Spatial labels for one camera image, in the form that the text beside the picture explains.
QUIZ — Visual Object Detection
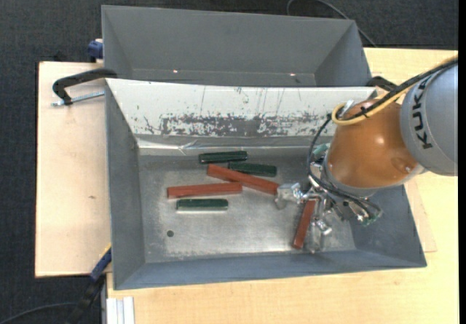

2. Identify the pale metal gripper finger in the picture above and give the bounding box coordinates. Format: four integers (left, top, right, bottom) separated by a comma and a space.
275, 183, 306, 211
307, 218, 333, 255

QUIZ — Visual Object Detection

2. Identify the red-brown flat block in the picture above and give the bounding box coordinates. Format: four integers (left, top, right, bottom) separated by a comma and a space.
292, 199, 317, 250
166, 181, 244, 200
206, 164, 281, 197

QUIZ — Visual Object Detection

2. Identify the dark green flat block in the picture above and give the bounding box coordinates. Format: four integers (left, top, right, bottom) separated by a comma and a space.
175, 198, 229, 212
198, 150, 249, 165
228, 162, 278, 176

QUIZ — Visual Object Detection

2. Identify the grey metal bin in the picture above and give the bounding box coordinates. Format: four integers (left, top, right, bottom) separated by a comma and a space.
100, 4, 427, 291

